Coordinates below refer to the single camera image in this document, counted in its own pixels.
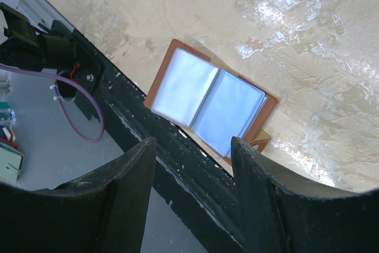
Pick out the brown leather card holder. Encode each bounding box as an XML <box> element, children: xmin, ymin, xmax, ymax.
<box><xmin>144</xmin><ymin>39</ymin><xmax>278</xmax><ymax>162</ymax></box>

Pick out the aluminium frame rail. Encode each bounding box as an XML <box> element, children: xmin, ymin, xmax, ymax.
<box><xmin>17</xmin><ymin>0</ymin><xmax>75</xmax><ymax>32</ymax></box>

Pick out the mint green pouch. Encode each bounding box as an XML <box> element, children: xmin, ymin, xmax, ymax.
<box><xmin>1</xmin><ymin>143</ymin><xmax>24</xmax><ymax>182</ymax></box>

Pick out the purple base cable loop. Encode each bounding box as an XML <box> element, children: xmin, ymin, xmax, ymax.
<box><xmin>0</xmin><ymin>63</ymin><xmax>106</xmax><ymax>143</ymax></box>

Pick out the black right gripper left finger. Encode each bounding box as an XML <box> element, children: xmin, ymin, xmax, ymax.
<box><xmin>1</xmin><ymin>137</ymin><xmax>156</xmax><ymax>252</ymax></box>

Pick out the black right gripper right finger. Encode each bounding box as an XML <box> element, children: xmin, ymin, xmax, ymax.
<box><xmin>231</xmin><ymin>137</ymin><xmax>378</xmax><ymax>252</ymax></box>

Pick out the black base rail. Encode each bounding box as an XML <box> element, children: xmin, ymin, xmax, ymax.
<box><xmin>50</xmin><ymin>20</ymin><xmax>246</xmax><ymax>253</ymax></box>

